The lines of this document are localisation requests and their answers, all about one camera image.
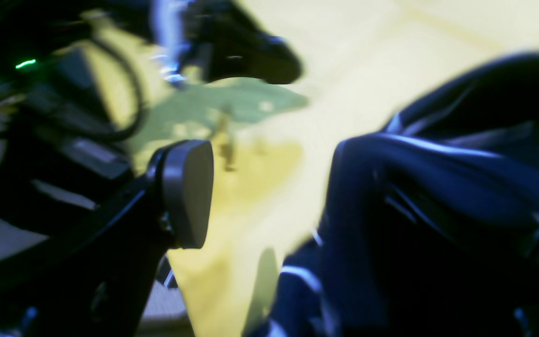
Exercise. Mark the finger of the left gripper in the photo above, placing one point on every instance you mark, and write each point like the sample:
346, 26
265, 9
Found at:
227, 42

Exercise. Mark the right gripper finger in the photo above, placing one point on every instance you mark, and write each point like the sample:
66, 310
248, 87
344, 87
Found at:
94, 279

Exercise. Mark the navy white striped T-shirt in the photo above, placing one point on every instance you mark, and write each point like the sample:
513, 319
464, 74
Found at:
431, 225

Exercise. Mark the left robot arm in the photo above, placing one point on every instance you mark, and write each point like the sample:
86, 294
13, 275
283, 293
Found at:
54, 129

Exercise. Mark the yellow table cloth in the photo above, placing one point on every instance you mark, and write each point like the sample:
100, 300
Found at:
364, 60

